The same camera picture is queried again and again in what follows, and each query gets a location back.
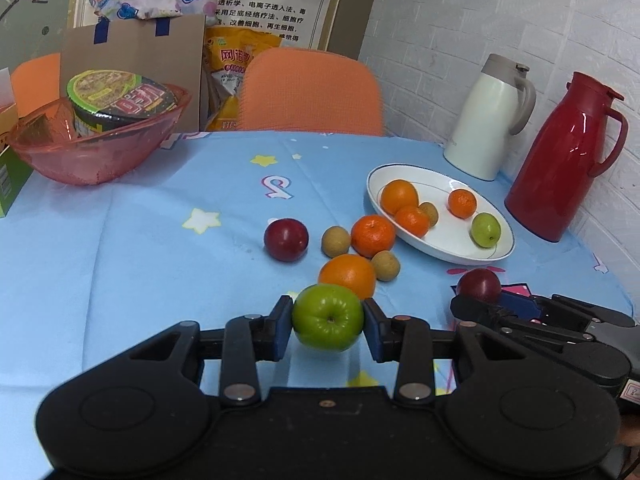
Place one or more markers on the yellow plastic bag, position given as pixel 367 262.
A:
pixel 230 55

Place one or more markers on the wall poster with text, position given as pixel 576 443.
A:
pixel 280 10

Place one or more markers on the dark red plum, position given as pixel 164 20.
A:
pixel 285 240
pixel 478 284

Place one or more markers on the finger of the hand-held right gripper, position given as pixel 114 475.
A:
pixel 480 312
pixel 575 312

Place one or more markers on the brown longan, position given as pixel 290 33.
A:
pixel 335 241

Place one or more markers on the green apple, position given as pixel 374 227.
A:
pixel 327 317
pixel 485 230

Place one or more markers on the kiwi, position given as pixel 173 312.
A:
pixel 431 212

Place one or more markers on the white plate with blue rim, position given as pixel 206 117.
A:
pixel 450 246

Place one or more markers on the red thermos jug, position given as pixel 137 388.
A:
pixel 555 160

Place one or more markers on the white thermos jug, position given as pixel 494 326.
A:
pixel 480 120

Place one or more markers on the green carton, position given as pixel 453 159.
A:
pixel 12 185

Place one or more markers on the instant noodle cup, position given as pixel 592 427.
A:
pixel 120 95

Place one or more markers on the pink plastic bowl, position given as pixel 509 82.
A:
pixel 90 160

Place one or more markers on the tangerine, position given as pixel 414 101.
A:
pixel 372 236
pixel 461 203
pixel 412 221

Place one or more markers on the large cardboard box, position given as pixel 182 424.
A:
pixel 170 55

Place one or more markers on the orange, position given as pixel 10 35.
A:
pixel 347 274
pixel 399 197

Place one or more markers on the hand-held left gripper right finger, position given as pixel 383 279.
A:
pixel 372 330

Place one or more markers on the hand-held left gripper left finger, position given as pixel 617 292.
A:
pixel 282 327

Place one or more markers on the frosted glass partition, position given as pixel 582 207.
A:
pixel 30 20

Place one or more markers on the blue cartoon printed tablecloth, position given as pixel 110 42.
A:
pixel 150 260

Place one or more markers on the orange fabric chair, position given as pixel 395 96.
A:
pixel 35 80
pixel 310 95

